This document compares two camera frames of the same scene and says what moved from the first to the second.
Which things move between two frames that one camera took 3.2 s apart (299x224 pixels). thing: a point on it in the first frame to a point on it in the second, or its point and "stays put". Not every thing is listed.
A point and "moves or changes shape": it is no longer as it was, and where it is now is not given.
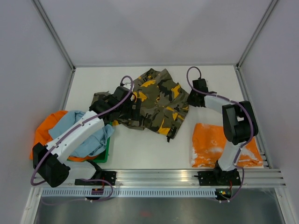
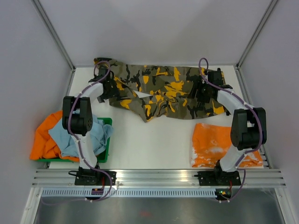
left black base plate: (109, 176) stays put
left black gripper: (133, 114) to (113, 93)
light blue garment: (97, 143) stays put
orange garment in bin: (43, 136) stays put
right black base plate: (218, 177) stays put
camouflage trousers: (164, 103) moves or changes shape
